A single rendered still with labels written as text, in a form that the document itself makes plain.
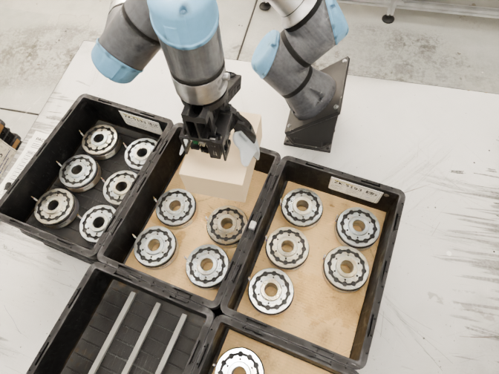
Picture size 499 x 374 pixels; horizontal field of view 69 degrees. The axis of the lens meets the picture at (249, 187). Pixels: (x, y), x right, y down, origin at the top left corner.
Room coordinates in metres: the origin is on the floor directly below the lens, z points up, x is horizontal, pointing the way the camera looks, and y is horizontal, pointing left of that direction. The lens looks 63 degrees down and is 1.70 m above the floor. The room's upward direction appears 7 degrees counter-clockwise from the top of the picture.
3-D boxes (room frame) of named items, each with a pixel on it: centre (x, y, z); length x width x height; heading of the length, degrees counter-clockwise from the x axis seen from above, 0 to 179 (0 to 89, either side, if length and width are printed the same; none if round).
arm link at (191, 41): (0.38, 0.05, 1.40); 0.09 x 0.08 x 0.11; 6
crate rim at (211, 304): (0.37, 0.13, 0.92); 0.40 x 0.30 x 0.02; 152
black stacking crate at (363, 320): (0.23, -0.13, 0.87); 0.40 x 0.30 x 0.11; 152
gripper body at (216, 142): (0.37, 0.05, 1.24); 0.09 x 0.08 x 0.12; 161
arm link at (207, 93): (0.37, 0.05, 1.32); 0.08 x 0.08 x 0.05
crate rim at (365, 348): (0.23, -0.13, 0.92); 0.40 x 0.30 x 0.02; 152
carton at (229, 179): (0.40, 0.04, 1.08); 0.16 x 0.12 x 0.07; 161
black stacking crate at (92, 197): (0.51, 0.40, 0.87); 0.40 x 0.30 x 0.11; 152
